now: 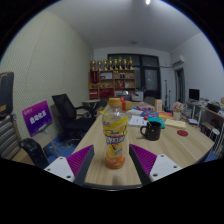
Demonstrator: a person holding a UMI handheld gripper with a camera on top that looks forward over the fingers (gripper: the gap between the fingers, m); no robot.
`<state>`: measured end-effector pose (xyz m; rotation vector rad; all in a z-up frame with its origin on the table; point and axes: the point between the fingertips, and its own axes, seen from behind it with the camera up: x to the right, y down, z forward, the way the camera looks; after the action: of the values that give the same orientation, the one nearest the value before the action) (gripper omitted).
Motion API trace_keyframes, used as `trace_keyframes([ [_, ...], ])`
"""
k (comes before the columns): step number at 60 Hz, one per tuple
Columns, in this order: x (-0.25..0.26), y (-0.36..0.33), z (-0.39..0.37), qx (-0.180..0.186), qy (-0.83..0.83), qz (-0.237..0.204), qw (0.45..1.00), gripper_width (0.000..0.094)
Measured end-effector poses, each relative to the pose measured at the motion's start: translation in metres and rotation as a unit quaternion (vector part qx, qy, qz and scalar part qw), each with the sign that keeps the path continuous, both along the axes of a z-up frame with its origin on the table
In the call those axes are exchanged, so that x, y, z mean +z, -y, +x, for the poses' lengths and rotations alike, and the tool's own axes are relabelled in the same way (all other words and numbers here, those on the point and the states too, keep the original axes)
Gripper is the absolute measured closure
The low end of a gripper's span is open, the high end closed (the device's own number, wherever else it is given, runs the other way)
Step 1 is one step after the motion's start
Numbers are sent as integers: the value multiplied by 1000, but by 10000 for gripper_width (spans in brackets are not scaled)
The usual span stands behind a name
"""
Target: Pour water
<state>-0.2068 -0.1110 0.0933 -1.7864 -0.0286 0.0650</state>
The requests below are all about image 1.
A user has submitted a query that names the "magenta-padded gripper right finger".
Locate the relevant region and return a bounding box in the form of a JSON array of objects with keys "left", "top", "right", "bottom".
[{"left": 128, "top": 143, "right": 184, "bottom": 186}]

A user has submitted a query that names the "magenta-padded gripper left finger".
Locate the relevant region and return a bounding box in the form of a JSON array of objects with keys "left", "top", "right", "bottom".
[{"left": 44, "top": 144, "right": 96, "bottom": 187}]

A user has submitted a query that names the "yellow-labelled orange drink bottle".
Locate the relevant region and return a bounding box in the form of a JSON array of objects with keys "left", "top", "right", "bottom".
[{"left": 101, "top": 97, "right": 129, "bottom": 170}]

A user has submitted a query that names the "black mug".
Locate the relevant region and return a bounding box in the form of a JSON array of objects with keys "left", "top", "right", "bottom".
[{"left": 139, "top": 121, "right": 162, "bottom": 141}]

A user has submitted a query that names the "flat round red coaster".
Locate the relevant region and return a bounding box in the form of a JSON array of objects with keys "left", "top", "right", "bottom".
[{"left": 176, "top": 129, "right": 189, "bottom": 137}]

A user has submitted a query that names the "beige paper pad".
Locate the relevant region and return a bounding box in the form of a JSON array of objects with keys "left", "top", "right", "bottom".
[{"left": 164, "top": 118, "right": 187, "bottom": 130}]

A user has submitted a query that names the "black office chair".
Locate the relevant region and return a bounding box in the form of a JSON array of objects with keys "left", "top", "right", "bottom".
[{"left": 51, "top": 93, "right": 98, "bottom": 143}]

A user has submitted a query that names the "purple sign board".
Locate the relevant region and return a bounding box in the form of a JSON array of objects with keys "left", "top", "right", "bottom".
[{"left": 21, "top": 100, "right": 53, "bottom": 137}]

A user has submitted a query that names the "white booklet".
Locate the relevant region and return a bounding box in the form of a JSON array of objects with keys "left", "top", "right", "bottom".
[{"left": 127, "top": 115, "right": 148, "bottom": 127}]

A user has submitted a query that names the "blue colourful book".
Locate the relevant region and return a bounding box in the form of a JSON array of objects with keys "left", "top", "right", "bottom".
[{"left": 141, "top": 110, "right": 159, "bottom": 118}]

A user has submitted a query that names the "pale flower bouquet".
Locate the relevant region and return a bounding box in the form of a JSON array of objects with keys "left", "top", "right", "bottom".
[{"left": 172, "top": 101, "right": 184, "bottom": 121}]

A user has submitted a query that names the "striped office chair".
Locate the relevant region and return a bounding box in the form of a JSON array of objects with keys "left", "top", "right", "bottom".
[{"left": 0, "top": 71, "right": 50, "bottom": 169}]

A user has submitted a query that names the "small wooden box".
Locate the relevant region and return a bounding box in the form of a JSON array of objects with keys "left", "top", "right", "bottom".
[{"left": 154, "top": 98, "right": 163, "bottom": 113}]

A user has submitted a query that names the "pink flat box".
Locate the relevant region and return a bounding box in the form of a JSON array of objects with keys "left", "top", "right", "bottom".
[{"left": 136, "top": 105, "right": 154, "bottom": 112}]

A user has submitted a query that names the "long white side desk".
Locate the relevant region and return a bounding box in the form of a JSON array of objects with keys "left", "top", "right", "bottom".
[{"left": 186, "top": 99, "right": 224, "bottom": 134}]

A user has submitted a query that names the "black tripod stand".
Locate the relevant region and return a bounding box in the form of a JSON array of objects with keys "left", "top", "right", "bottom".
[{"left": 162, "top": 79, "right": 171, "bottom": 111}]

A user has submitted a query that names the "yellow gift box red ribbon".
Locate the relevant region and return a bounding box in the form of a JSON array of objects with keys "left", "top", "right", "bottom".
[{"left": 120, "top": 96, "right": 134, "bottom": 112}]

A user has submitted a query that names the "black computer monitor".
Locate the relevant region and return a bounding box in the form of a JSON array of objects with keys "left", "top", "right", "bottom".
[{"left": 188, "top": 88, "right": 201, "bottom": 102}]

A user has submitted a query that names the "dark glass door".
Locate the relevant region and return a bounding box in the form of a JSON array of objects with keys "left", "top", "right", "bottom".
[{"left": 107, "top": 53, "right": 162, "bottom": 100}]

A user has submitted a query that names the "wooden shelf unit with trophies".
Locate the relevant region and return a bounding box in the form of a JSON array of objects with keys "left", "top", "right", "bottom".
[{"left": 88, "top": 56, "right": 137, "bottom": 100}]

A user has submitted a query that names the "white wall air conditioner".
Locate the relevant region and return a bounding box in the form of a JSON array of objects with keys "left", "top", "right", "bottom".
[{"left": 171, "top": 54, "right": 186, "bottom": 67}]

